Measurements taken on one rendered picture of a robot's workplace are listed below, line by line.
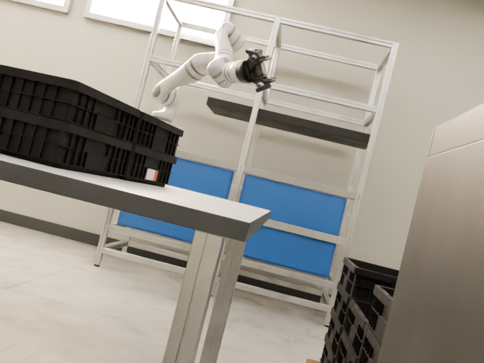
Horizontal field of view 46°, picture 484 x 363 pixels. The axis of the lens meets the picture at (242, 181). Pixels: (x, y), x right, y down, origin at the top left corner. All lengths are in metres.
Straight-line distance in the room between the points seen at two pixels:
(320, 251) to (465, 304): 3.44
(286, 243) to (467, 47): 2.34
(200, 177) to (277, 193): 0.55
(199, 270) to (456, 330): 0.76
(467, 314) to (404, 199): 4.39
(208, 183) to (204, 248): 2.78
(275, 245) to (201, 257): 2.76
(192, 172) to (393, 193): 1.77
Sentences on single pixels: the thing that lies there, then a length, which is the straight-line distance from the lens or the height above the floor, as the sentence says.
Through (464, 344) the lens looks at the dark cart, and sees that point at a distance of 0.51.
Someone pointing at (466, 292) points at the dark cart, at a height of 0.72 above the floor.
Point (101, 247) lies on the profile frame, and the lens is 4.14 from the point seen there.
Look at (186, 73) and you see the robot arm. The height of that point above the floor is 1.17.
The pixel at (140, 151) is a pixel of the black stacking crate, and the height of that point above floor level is 0.80.
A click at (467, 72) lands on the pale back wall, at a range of 5.14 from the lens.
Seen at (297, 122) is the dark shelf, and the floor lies 1.32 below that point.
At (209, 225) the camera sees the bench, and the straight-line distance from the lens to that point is 1.13.
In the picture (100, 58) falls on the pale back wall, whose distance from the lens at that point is 5.21.
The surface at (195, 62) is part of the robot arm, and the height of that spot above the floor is 1.21.
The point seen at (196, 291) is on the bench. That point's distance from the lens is 1.21.
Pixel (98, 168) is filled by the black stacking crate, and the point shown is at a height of 0.72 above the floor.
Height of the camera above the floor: 0.76
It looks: 1 degrees up
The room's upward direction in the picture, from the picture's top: 14 degrees clockwise
